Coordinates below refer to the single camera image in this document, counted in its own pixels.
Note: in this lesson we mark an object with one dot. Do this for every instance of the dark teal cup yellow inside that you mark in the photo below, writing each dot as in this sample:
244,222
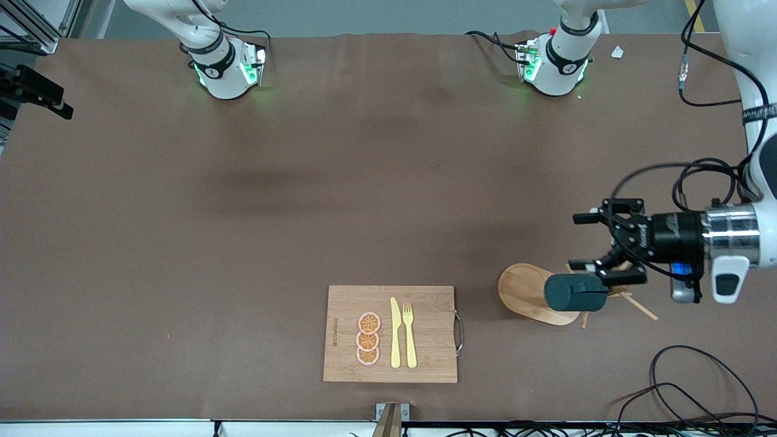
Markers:
570,292

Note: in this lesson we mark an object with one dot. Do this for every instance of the bamboo cutting board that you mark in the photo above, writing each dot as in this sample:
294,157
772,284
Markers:
425,334

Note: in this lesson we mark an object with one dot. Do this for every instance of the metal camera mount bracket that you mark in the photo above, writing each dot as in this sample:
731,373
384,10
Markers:
391,419

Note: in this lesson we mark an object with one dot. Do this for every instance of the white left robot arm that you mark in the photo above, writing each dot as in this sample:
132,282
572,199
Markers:
743,36

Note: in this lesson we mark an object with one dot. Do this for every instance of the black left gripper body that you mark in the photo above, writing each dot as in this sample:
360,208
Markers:
675,236

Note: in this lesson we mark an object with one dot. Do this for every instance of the toy orange slice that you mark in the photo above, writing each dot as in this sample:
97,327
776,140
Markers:
369,323
368,356
367,341

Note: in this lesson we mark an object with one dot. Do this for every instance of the brown table cover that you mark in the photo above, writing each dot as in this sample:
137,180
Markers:
388,182

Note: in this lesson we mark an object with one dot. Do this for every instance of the small white paper scrap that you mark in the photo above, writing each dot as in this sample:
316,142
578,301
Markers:
617,52

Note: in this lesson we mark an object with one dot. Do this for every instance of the wooden cup rack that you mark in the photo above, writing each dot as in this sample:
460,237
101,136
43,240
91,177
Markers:
519,288

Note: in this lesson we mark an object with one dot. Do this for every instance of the aluminium frame profile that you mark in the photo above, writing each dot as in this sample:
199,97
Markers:
36,36

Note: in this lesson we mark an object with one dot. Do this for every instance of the white table edge rail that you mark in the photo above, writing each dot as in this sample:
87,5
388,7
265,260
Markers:
121,428

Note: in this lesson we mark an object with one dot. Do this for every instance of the yellow plastic knife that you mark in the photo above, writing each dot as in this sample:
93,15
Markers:
395,340

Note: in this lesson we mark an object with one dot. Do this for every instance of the yellow plastic fork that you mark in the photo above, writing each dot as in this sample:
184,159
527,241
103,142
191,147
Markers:
411,346

